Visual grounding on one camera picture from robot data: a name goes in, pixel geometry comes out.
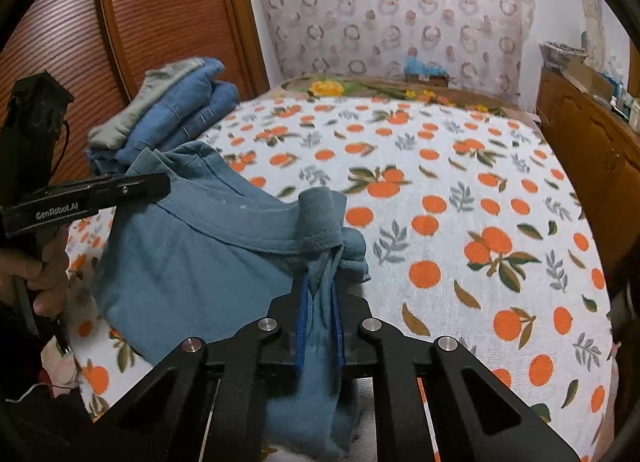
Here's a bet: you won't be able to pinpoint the teal blue shorts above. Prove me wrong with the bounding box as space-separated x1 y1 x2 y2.
91 141 369 461

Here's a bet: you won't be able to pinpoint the person's left hand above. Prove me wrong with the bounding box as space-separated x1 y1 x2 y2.
0 226 70 317

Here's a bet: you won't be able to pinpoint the white orange-print bed sheet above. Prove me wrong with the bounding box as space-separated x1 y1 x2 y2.
58 98 617 461

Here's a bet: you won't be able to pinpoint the folded blue denim jeans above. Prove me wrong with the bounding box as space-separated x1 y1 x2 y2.
86 58 240 176

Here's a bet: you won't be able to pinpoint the brown louvered wooden wardrobe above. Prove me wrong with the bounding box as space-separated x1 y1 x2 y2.
1 0 269 182

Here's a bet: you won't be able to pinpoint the wooden sideboard cabinet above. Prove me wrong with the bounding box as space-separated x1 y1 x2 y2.
536 67 639 291

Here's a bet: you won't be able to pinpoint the floral beige blanket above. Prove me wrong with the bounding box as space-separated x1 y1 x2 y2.
268 74 541 124

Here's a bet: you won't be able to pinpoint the cardboard box with blue bag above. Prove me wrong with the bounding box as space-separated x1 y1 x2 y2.
405 56 449 88

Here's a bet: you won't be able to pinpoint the brown cardboard box on cabinet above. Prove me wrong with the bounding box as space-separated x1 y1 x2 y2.
563 58 614 104

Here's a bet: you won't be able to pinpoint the circle-patterned sheer curtain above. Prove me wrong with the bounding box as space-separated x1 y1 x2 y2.
260 0 536 103

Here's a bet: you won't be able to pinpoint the tied beige side curtain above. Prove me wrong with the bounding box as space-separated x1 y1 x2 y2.
582 0 606 72

